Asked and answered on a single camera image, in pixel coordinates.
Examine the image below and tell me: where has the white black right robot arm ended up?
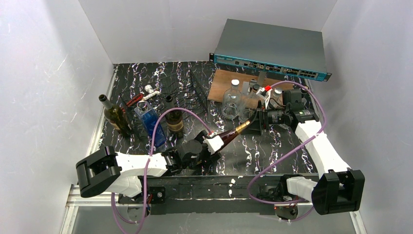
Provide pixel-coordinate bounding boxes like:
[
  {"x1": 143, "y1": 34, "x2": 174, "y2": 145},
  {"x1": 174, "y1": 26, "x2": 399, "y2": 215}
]
[{"x1": 249, "y1": 89, "x2": 365, "y2": 215}]

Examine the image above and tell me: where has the teal network switch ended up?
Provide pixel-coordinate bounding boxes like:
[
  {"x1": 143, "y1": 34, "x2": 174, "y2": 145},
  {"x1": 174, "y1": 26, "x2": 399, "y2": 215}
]
[{"x1": 209, "y1": 19, "x2": 332, "y2": 81}]

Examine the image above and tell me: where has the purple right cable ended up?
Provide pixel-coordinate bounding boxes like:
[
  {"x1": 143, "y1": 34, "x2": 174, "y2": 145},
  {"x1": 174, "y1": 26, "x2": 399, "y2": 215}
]
[{"x1": 246, "y1": 80, "x2": 328, "y2": 223}]

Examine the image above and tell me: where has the blue square glass bottle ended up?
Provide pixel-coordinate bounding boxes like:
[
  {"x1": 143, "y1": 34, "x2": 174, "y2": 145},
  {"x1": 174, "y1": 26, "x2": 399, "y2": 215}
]
[{"x1": 134, "y1": 100, "x2": 166, "y2": 147}]

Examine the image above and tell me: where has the purple cable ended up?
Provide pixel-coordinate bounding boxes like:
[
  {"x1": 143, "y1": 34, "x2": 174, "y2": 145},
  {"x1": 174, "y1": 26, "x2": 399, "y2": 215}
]
[
  {"x1": 246, "y1": 80, "x2": 328, "y2": 223},
  {"x1": 111, "y1": 108, "x2": 214, "y2": 234}
]

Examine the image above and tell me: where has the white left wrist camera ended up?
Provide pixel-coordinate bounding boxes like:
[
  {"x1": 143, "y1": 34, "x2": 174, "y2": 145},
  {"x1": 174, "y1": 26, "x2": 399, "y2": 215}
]
[{"x1": 203, "y1": 132, "x2": 224, "y2": 155}]

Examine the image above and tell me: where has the clear bottle gold label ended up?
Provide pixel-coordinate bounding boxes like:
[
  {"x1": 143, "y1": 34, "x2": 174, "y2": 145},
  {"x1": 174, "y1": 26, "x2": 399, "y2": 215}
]
[{"x1": 300, "y1": 86, "x2": 309, "y2": 95}]

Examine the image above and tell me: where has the dark bottle gold foil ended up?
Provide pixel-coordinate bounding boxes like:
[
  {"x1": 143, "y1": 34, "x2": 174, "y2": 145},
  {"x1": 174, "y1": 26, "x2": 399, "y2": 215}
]
[{"x1": 193, "y1": 121, "x2": 252, "y2": 164}]

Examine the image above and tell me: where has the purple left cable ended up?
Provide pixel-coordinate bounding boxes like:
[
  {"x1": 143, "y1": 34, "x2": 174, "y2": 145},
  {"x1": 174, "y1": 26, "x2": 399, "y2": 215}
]
[{"x1": 111, "y1": 108, "x2": 214, "y2": 234}]

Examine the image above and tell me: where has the dark bottle brown label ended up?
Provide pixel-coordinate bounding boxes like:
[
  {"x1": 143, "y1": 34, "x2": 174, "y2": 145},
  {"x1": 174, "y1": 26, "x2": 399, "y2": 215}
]
[{"x1": 98, "y1": 94, "x2": 132, "y2": 137}]

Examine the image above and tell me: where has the red black wine rack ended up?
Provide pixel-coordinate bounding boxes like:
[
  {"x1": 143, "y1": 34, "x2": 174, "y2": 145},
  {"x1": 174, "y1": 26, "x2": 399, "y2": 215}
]
[{"x1": 119, "y1": 68, "x2": 207, "y2": 114}]

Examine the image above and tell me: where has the metal bracket with knob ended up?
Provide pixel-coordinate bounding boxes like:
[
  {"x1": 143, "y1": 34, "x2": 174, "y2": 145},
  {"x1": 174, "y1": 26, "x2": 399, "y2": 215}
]
[{"x1": 241, "y1": 71, "x2": 267, "y2": 95}]

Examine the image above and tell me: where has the clear bottle grey label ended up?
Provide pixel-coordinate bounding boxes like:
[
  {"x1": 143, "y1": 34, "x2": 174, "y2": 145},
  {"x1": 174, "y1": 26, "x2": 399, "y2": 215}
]
[{"x1": 222, "y1": 79, "x2": 242, "y2": 119}]

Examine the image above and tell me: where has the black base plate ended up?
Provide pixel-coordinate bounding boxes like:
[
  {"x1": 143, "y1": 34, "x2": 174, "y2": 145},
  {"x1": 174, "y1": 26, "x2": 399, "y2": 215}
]
[{"x1": 116, "y1": 175, "x2": 310, "y2": 215}]

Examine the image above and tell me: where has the wooden board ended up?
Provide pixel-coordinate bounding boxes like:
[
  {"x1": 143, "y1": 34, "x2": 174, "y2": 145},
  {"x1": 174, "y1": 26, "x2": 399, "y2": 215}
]
[{"x1": 207, "y1": 69, "x2": 294, "y2": 106}]

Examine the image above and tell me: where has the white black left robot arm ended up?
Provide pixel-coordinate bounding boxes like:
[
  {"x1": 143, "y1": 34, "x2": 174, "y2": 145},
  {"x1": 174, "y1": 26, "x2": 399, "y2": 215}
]
[{"x1": 75, "y1": 136, "x2": 224, "y2": 198}]

